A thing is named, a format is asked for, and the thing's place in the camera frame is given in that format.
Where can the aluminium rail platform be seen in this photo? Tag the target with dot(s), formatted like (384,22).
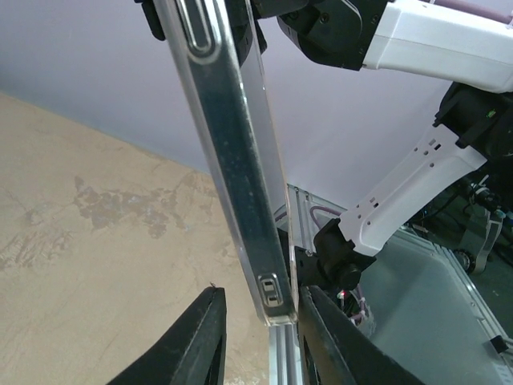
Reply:
(301,217)

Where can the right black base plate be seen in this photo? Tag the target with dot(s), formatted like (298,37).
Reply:
(308,273)

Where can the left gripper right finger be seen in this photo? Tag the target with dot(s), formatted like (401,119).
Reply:
(335,351)

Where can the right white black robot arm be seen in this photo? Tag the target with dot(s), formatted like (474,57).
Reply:
(449,40)

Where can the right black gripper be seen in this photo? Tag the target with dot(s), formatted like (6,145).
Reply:
(238,18)

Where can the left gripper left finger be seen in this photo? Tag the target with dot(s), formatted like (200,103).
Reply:
(191,351)

